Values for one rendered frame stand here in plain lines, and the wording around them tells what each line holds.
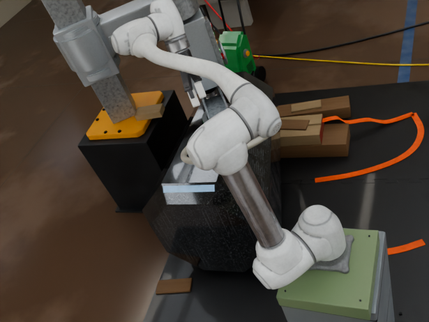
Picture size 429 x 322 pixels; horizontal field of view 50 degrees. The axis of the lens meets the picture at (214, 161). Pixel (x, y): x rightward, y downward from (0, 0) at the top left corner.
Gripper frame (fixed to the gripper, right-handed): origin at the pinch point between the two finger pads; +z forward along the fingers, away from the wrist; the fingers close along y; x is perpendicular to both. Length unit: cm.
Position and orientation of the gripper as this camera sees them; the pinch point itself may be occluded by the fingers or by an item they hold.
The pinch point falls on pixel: (199, 99)
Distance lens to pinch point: 191.0
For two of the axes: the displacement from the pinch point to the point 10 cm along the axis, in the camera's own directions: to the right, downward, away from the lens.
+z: 3.6, 8.8, 3.0
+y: 1.6, -3.8, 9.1
